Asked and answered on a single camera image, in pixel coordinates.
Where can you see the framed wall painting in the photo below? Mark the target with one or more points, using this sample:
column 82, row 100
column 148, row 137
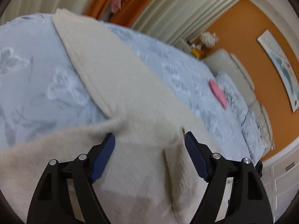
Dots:
column 282, row 65

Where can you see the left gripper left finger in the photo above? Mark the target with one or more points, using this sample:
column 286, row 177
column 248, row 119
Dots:
column 65, row 194

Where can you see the grey butterfly bedspread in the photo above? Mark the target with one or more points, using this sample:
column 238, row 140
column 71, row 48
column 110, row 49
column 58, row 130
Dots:
column 41, row 92

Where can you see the orange curtain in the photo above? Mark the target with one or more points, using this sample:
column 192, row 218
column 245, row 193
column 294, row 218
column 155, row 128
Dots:
column 120, row 12

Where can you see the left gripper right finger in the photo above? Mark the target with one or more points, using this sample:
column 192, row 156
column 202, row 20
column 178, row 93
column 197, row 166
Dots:
column 234, row 194

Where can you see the white fluffy table lamp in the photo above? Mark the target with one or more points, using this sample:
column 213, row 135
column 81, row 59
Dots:
column 208, row 39

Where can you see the left nightstand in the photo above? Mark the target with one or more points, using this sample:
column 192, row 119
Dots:
column 186, row 47

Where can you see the beige padded headboard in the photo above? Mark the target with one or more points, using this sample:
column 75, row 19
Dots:
column 221, row 60

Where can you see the left butterfly pillow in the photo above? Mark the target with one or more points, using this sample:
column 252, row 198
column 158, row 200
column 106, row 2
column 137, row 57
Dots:
column 237, row 107

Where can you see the pink folded cloth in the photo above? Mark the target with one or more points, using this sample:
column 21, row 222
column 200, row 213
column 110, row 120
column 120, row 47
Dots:
column 218, row 93

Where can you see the white wardrobe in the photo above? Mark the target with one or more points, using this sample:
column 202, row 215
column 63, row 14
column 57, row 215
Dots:
column 280, row 179

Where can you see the beige sweater with black hearts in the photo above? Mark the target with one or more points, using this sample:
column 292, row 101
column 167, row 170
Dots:
column 150, row 177

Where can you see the cream pleated curtain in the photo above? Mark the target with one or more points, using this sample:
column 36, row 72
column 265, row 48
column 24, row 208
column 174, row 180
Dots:
column 172, row 20

